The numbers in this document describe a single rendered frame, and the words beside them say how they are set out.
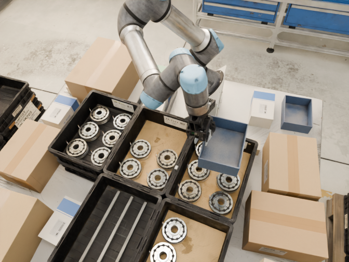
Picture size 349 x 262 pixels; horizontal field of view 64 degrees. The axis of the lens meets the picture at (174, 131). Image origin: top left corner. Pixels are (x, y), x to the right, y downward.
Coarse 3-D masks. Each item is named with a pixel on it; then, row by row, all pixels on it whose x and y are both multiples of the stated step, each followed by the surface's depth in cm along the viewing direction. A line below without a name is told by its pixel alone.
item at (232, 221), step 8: (256, 144) 127; (184, 152) 126; (248, 168) 120; (176, 176) 119; (248, 176) 118; (168, 192) 115; (240, 192) 114; (176, 200) 113; (240, 200) 114; (200, 208) 111; (216, 216) 109; (224, 216) 109; (232, 224) 110
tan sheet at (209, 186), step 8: (192, 160) 134; (248, 160) 133; (240, 168) 131; (184, 176) 130; (216, 176) 129; (240, 176) 129; (200, 184) 128; (208, 184) 127; (216, 184) 127; (240, 184) 127; (176, 192) 126; (208, 192) 125; (200, 200) 123; (208, 200) 123; (208, 208) 121; (232, 208) 121
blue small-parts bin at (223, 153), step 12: (216, 120) 112; (228, 120) 109; (216, 132) 114; (228, 132) 114; (240, 132) 113; (204, 144) 109; (216, 144) 111; (228, 144) 111; (240, 144) 110; (204, 156) 108; (216, 156) 108; (228, 156) 108; (240, 156) 102; (216, 168) 102; (228, 168) 100
